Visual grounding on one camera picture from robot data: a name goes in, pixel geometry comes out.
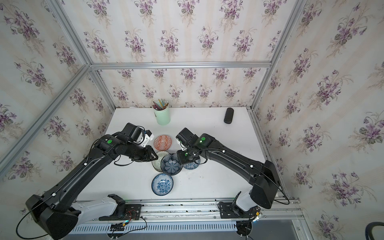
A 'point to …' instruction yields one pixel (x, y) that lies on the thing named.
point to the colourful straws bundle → (162, 104)
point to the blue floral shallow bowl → (162, 184)
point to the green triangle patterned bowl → (156, 164)
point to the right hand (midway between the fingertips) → (181, 160)
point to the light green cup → (163, 116)
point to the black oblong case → (229, 115)
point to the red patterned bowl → (162, 142)
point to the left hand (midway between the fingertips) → (158, 159)
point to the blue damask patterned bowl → (193, 165)
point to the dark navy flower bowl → (170, 164)
